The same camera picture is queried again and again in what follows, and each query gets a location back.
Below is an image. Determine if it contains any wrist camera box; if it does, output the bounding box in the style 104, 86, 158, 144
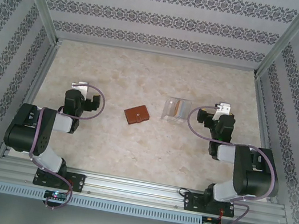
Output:
70, 79, 91, 99
212, 101, 233, 123

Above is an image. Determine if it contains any slotted grey cable duct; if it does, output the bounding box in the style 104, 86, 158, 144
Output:
0, 180, 205, 224

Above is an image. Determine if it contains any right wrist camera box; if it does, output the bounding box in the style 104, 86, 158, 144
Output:
212, 101, 233, 123

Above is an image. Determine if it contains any brown leather card holder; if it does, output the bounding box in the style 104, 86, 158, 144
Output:
122, 102, 153, 129

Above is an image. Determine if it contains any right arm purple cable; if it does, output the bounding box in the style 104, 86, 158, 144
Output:
169, 101, 287, 224

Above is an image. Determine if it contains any orange credit card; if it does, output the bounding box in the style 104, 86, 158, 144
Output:
172, 99, 187, 119

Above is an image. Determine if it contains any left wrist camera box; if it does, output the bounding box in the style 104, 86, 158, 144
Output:
70, 79, 91, 99

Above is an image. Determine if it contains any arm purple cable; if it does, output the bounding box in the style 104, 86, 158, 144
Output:
19, 75, 109, 215
169, 101, 287, 224

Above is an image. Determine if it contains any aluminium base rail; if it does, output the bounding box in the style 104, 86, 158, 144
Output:
0, 155, 288, 224

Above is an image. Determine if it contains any aluminium back rail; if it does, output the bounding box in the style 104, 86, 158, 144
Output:
55, 34, 260, 76

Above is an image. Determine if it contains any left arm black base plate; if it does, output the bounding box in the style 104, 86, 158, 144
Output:
31, 165, 87, 194

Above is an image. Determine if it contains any clear plastic card box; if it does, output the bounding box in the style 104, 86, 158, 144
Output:
160, 94, 194, 126

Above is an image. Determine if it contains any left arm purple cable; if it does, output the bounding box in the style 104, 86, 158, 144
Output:
19, 75, 109, 215

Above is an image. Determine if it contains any aluminium side rail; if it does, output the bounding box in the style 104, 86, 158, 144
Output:
0, 32, 63, 166
232, 73, 299, 205

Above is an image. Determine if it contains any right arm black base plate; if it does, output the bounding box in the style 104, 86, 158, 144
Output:
181, 190, 239, 220

